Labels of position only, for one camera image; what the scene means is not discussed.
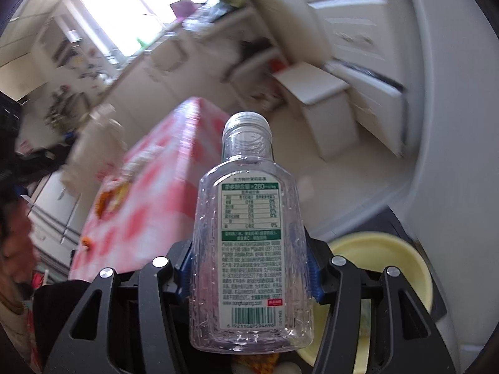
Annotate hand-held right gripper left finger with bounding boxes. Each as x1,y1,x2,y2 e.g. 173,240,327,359
41,239,196,374

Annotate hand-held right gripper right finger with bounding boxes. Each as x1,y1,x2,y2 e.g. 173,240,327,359
302,228,457,374

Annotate yellow plastic basin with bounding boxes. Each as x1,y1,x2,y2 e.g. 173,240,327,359
296,233,433,365

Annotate clear plastic bottle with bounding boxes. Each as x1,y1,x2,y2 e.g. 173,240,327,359
189,112,316,353

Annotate person's left forearm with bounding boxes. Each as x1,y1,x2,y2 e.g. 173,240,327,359
0,199,40,316

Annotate pink checkered tablecloth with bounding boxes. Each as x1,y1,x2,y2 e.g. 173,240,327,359
68,97,235,285

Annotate white wooden stool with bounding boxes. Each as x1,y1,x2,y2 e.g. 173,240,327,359
271,64,359,160

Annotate cream base cabinets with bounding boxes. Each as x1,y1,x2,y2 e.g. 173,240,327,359
23,16,274,242

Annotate kitchen window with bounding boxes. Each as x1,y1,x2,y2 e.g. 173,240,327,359
76,0,211,57

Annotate purple cloth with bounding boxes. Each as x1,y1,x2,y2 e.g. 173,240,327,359
169,0,196,20

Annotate white drawer unit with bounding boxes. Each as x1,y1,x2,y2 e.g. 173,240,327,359
304,0,408,158

